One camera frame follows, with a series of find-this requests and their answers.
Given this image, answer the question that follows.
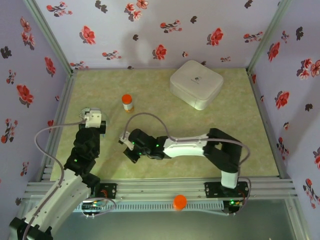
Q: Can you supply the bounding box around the orange-capped pill bottle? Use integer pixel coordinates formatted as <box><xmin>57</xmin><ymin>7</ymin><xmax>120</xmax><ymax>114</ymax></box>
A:
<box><xmin>121</xmin><ymin>93</ymin><xmax>135</xmax><ymax>114</ymax></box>

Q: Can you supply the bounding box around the green circuit board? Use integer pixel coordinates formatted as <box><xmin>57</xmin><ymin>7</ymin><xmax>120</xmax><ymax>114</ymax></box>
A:
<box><xmin>82</xmin><ymin>201</ymin><xmax>106</xmax><ymax>210</ymax></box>

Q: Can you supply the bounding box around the orange round cap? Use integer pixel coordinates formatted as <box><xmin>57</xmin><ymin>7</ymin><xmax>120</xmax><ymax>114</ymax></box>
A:
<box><xmin>173</xmin><ymin>194</ymin><xmax>188</xmax><ymax>211</ymax></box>

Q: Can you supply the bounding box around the white square box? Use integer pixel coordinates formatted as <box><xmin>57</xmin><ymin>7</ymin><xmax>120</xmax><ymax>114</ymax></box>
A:
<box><xmin>169</xmin><ymin>59</ymin><xmax>225</xmax><ymax>111</ymax></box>

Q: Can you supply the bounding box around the aluminium left side rail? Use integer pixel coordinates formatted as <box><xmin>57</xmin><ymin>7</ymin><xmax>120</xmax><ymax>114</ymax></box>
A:
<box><xmin>37</xmin><ymin>69</ymin><xmax>78</xmax><ymax>181</ymax></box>

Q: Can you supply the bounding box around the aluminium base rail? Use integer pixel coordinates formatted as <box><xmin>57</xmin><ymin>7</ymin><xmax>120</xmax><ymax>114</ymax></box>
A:
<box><xmin>24</xmin><ymin>177</ymin><xmax>296</xmax><ymax>202</ymax></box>

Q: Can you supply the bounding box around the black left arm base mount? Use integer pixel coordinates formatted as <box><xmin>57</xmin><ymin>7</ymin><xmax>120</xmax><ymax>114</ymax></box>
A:
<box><xmin>98</xmin><ymin>183</ymin><xmax>118</xmax><ymax>201</ymax></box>

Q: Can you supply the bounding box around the slotted grey cable duct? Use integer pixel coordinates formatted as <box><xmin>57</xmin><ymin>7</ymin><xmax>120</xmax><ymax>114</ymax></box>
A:
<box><xmin>72</xmin><ymin>201</ymin><xmax>225</xmax><ymax>212</ymax></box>

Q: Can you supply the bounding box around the grey left base cable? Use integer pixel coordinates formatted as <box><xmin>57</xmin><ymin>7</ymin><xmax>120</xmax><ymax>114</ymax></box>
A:
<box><xmin>80</xmin><ymin>196</ymin><xmax>118</xmax><ymax>220</ymax></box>

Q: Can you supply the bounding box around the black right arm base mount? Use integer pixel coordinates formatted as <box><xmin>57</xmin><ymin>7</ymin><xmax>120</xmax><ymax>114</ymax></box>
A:
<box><xmin>204</xmin><ymin>181</ymin><xmax>226</xmax><ymax>201</ymax></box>

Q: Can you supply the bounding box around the grey left frame post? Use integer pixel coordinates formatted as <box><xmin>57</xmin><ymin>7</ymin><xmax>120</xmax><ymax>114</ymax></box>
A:
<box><xmin>21</xmin><ymin>0</ymin><xmax>78</xmax><ymax>76</ymax></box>

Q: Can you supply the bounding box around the grey frame post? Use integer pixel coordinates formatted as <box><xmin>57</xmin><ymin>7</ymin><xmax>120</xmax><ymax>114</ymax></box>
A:
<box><xmin>246</xmin><ymin>0</ymin><xmax>293</xmax><ymax>73</ymax></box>
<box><xmin>21</xmin><ymin>0</ymin><xmax>78</xmax><ymax>76</ymax></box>

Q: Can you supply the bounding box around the aluminium right side rail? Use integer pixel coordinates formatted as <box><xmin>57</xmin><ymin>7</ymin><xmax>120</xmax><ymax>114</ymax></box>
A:
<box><xmin>246</xmin><ymin>69</ymin><xmax>287</xmax><ymax>178</ymax></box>

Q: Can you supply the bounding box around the grey right frame post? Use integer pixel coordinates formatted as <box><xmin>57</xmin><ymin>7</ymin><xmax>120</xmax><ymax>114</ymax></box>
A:
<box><xmin>246</xmin><ymin>0</ymin><xmax>293</xmax><ymax>73</ymax></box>

